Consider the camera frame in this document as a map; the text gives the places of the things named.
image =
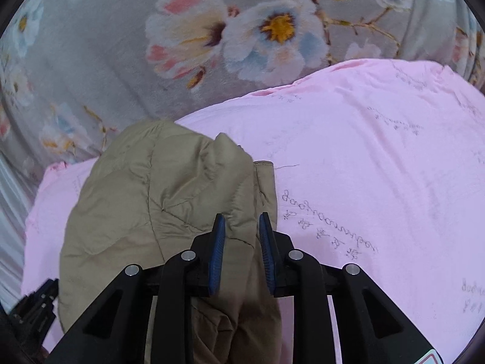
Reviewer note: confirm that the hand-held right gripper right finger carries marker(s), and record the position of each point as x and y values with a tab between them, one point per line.
268	258

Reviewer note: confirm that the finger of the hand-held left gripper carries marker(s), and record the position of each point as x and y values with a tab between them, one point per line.
38	307

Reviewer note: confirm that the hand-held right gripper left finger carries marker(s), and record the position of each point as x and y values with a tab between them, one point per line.
216	258

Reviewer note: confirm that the khaki quilted jacket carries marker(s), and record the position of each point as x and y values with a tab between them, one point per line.
151	182

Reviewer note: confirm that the white striped cloth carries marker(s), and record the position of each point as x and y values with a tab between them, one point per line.
15	212

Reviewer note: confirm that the pink bed sheet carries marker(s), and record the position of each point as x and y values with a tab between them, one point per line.
360	140

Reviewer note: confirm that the grey floral blanket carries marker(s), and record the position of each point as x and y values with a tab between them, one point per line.
94	45

